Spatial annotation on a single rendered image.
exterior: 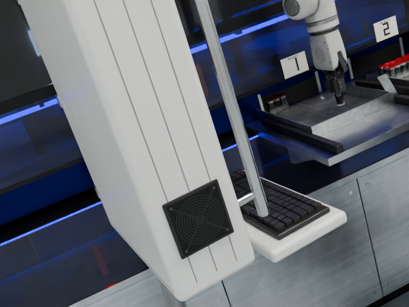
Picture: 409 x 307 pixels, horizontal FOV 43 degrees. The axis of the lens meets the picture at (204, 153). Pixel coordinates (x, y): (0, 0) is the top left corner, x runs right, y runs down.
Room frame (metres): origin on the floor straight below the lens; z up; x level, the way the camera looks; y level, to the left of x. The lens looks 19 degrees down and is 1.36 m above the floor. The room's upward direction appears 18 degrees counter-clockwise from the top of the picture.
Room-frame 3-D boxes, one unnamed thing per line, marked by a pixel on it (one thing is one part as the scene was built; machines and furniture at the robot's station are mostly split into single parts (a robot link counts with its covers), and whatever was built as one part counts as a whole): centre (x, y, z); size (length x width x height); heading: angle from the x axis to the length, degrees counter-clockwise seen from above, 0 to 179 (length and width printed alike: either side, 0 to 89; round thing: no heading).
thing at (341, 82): (1.34, -0.41, 0.98); 0.03 x 0.03 x 0.07; 14
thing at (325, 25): (1.37, -0.40, 1.14); 0.09 x 0.08 x 0.03; 14
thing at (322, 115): (1.45, -0.37, 0.90); 0.34 x 0.26 x 0.04; 14
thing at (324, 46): (1.36, -0.40, 1.08); 0.10 x 0.07 x 0.11; 14
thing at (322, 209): (1.16, -0.09, 0.82); 0.40 x 0.14 x 0.02; 20
